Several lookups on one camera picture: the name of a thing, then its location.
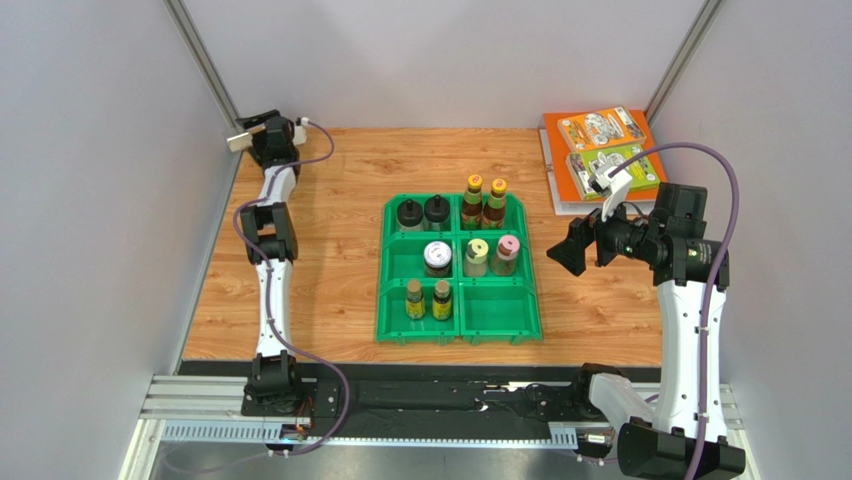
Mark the aluminium frame post left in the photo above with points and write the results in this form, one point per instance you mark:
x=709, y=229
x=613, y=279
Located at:
x=188, y=30

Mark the silver lid glass jar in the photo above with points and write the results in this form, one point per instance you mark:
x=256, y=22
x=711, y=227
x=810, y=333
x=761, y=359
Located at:
x=240, y=142

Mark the small yellow label oil bottle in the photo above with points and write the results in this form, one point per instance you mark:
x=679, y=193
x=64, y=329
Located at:
x=414, y=300

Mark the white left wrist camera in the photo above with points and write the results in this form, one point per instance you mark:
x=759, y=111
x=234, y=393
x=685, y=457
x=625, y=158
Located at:
x=300, y=133

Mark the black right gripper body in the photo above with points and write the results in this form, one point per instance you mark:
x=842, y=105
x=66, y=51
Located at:
x=598, y=238

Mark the white lid sauce jar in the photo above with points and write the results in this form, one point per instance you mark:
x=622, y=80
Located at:
x=438, y=259

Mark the yellow-green lid sesame jar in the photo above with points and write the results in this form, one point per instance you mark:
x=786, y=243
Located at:
x=475, y=258

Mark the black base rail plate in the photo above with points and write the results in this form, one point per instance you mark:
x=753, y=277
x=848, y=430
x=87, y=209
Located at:
x=444, y=402

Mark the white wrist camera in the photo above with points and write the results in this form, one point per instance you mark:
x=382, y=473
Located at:
x=613, y=184
x=300, y=133

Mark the yellow cap green label bottle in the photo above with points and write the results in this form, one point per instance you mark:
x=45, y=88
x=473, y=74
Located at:
x=472, y=203

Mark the green comic book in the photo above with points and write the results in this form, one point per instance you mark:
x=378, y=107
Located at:
x=582, y=166

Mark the orange comic book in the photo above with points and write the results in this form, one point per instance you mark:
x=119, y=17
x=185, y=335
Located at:
x=606, y=128

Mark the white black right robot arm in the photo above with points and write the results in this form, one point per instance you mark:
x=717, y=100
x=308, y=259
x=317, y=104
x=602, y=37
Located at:
x=684, y=435

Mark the orange ring binder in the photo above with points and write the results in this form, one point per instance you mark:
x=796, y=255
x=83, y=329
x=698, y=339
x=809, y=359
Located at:
x=565, y=198

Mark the green plastic divided bin tray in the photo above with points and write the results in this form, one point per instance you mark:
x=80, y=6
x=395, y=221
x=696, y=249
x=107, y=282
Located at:
x=486, y=309

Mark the yellow cap soy sauce bottle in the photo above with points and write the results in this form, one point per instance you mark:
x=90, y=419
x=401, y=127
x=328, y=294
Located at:
x=494, y=211

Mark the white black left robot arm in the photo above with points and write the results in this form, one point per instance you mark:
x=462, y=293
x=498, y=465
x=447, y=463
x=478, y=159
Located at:
x=274, y=384

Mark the aluminium frame post right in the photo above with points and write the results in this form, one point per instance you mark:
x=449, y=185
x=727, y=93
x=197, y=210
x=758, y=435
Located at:
x=689, y=45

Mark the aluminium frame post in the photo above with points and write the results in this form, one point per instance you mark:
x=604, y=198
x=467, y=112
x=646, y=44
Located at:
x=188, y=30
x=689, y=45

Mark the black lid jar white granules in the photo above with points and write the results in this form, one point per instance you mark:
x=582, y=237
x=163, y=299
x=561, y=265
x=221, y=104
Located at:
x=410, y=216

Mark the pink lid spice bottle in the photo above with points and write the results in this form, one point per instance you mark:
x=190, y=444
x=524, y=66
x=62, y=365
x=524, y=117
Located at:
x=503, y=262

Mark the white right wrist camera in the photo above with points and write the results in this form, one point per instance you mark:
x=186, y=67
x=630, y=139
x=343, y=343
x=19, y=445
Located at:
x=613, y=184

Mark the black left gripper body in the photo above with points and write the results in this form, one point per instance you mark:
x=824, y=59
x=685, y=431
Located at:
x=262, y=144

